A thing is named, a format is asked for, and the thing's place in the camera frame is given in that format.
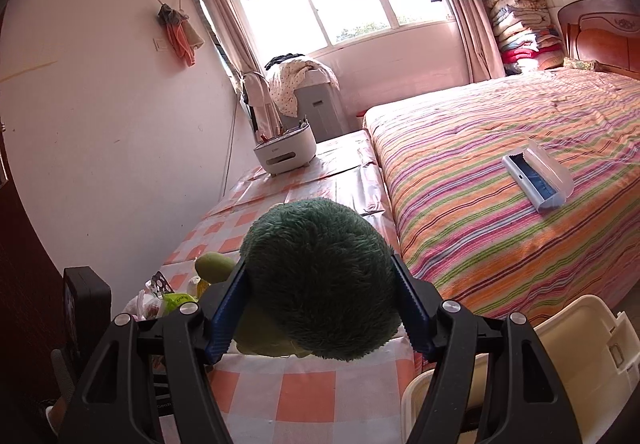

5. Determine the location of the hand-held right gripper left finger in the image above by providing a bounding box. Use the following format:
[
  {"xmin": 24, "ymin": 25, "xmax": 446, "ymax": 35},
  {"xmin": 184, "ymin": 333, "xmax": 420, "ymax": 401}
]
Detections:
[{"xmin": 59, "ymin": 258, "xmax": 249, "ymax": 444}]

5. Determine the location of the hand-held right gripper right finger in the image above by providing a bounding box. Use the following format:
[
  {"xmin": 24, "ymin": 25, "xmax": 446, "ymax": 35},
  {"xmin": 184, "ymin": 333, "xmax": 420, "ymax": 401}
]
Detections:
[{"xmin": 391, "ymin": 254, "xmax": 583, "ymax": 444}]

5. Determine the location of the green plush toy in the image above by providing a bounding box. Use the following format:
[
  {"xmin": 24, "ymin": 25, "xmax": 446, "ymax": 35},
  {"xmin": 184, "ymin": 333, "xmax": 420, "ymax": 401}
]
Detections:
[{"xmin": 235, "ymin": 198, "xmax": 408, "ymax": 364}]

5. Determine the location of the green snack packet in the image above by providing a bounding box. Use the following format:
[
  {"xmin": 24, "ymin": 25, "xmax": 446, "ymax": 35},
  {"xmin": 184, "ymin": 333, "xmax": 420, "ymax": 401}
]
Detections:
[{"xmin": 161, "ymin": 291, "xmax": 198, "ymax": 317}]

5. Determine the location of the green mango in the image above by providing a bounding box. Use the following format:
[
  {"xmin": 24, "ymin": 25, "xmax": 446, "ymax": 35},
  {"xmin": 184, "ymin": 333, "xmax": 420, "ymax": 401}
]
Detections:
[{"xmin": 194, "ymin": 251, "xmax": 239, "ymax": 285}]

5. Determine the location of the white plastic bag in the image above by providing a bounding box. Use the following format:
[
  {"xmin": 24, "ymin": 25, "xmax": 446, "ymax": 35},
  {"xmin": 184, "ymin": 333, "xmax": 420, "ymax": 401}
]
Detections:
[{"xmin": 122, "ymin": 289, "xmax": 166, "ymax": 322}]

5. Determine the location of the table with checkered cloth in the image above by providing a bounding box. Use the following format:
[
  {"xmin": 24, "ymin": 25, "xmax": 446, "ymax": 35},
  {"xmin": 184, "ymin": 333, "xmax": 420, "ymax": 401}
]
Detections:
[{"xmin": 155, "ymin": 129, "xmax": 426, "ymax": 444}]

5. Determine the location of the bed with striped sheet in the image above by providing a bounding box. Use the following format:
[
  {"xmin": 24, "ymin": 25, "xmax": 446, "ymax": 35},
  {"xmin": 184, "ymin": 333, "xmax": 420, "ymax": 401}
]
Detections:
[{"xmin": 362, "ymin": 68, "xmax": 640, "ymax": 325}]

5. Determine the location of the white plastic bin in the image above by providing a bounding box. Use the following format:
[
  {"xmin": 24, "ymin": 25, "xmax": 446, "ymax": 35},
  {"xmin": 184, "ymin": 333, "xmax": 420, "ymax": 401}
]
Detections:
[{"xmin": 400, "ymin": 294, "xmax": 633, "ymax": 444}]

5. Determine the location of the white tabletop storage box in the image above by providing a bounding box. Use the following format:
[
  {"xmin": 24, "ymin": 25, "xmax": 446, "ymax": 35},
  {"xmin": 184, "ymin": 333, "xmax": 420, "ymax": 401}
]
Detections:
[{"xmin": 253, "ymin": 121, "xmax": 317, "ymax": 175}]

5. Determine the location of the white and blue case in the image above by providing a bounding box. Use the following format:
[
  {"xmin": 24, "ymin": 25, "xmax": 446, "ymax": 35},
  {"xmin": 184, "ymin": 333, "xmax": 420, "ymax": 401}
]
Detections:
[{"xmin": 501, "ymin": 139, "xmax": 574, "ymax": 213}]

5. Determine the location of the grey washing machine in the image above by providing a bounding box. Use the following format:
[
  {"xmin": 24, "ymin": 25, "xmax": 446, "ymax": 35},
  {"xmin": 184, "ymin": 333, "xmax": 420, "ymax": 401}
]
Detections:
[{"xmin": 295, "ymin": 72, "xmax": 347, "ymax": 139}]

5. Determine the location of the white dotted cloth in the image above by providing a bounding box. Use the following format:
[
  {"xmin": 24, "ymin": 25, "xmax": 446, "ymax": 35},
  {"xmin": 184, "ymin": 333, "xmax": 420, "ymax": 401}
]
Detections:
[{"xmin": 265, "ymin": 54, "xmax": 341, "ymax": 119}]

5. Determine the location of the orange and grey hanging cloth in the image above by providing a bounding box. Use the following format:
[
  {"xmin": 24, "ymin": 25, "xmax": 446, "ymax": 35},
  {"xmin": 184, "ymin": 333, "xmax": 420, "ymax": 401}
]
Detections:
[{"xmin": 157, "ymin": 4, "xmax": 206, "ymax": 68}]

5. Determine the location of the beige curtain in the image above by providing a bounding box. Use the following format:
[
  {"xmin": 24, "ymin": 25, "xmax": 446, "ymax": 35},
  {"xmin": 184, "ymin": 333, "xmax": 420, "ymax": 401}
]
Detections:
[
  {"xmin": 185, "ymin": 0, "xmax": 281, "ymax": 135},
  {"xmin": 447, "ymin": 0, "xmax": 506, "ymax": 83}
]

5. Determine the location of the patterned pillow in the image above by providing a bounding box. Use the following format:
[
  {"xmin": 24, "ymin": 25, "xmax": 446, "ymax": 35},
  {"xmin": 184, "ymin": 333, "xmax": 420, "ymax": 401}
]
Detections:
[{"xmin": 562, "ymin": 56, "xmax": 608, "ymax": 72}]

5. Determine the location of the window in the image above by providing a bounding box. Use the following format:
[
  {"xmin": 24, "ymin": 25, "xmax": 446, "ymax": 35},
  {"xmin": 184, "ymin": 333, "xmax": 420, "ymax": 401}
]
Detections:
[{"xmin": 235, "ymin": 0, "xmax": 457, "ymax": 55}]

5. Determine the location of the stack of folded quilts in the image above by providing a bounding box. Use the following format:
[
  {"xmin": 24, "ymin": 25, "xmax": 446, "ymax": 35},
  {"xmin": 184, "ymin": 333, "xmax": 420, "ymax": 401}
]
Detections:
[{"xmin": 482, "ymin": 0, "xmax": 566, "ymax": 77}]

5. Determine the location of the wooden bed headboard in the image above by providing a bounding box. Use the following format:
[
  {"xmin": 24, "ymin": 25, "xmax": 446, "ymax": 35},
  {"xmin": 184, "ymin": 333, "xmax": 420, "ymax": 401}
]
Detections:
[{"xmin": 557, "ymin": 0, "xmax": 640, "ymax": 79}]

